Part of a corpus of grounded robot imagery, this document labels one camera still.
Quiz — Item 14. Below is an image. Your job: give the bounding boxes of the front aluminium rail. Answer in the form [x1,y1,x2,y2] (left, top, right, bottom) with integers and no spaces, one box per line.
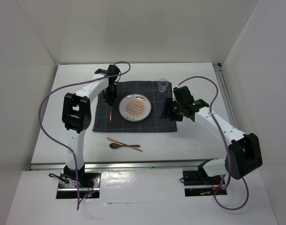
[29,159,251,171]

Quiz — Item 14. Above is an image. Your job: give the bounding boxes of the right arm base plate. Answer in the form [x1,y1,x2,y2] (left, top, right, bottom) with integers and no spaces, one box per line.
[179,171,221,197]

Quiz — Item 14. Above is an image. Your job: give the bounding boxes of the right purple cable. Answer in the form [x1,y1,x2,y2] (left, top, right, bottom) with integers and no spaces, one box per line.
[177,76,250,210]

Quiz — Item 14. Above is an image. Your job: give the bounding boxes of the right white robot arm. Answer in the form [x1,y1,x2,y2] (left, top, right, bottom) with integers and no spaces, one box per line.
[161,86,263,184]

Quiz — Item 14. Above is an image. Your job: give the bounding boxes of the aluminium rail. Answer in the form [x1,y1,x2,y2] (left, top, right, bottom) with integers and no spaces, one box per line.
[29,159,251,171]
[212,63,239,129]

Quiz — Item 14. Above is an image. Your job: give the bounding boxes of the purple cable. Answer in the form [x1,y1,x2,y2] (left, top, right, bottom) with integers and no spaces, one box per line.
[177,76,250,210]
[38,61,131,210]

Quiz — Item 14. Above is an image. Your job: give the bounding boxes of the dark grey checked cloth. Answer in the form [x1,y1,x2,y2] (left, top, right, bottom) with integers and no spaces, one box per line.
[93,81,177,133]

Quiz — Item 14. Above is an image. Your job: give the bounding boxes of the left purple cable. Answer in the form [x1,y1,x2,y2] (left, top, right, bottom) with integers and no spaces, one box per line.
[38,61,131,210]

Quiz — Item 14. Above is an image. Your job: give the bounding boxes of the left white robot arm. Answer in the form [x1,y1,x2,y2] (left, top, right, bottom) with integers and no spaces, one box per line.
[62,65,121,187]

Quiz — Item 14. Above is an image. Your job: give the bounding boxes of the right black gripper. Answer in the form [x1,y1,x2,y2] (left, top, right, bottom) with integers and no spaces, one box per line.
[160,97,183,121]

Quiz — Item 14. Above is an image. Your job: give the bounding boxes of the dark wooden spoon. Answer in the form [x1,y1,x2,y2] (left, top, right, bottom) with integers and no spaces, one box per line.
[110,143,140,149]

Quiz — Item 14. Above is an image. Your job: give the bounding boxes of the copper knife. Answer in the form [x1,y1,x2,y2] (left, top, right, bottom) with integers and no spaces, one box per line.
[107,137,142,152]

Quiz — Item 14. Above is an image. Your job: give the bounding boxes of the clear plastic cup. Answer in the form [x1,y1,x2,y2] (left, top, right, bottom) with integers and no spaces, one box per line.
[158,78,169,93]

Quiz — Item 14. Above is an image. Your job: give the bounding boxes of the patterned glass plate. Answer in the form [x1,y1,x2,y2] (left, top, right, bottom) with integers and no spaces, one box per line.
[118,94,152,122]

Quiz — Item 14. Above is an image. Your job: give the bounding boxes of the right aluminium rail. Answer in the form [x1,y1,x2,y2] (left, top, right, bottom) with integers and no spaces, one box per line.
[212,63,239,129]

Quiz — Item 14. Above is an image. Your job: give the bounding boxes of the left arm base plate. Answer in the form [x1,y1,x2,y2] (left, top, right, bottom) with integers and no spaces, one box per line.
[56,171,102,200]

